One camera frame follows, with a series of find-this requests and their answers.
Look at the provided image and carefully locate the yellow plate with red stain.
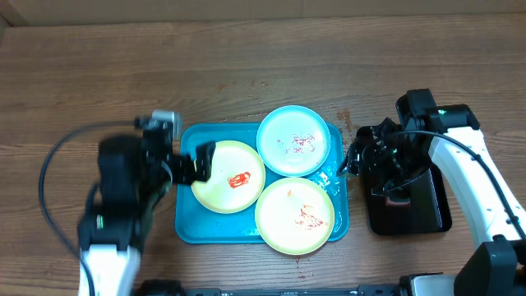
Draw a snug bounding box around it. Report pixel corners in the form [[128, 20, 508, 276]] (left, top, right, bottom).
[[191, 141, 265, 214]]

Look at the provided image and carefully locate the light blue plate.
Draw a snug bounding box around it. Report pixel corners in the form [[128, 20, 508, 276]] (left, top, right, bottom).
[[256, 105, 330, 177]]

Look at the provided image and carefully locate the pink sponge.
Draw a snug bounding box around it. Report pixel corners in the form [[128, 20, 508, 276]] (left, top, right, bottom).
[[385, 197, 410, 206]]

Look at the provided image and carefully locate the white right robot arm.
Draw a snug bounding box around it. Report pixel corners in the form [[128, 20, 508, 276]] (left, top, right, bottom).
[[337, 89, 525, 295]]

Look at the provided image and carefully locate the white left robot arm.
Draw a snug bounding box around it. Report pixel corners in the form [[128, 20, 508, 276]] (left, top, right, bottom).
[[77, 120, 216, 295]]

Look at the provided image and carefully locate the black water tray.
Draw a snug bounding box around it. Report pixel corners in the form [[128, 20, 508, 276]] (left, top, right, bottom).
[[354, 125, 453, 237]]

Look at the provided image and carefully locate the teal plastic tray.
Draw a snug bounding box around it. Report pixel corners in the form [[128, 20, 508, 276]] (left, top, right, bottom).
[[174, 123, 350, 244]]

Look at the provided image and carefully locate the yellow plate front of tray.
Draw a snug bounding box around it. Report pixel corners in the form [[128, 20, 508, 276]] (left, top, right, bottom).
[[255, 178, 335, 256]]

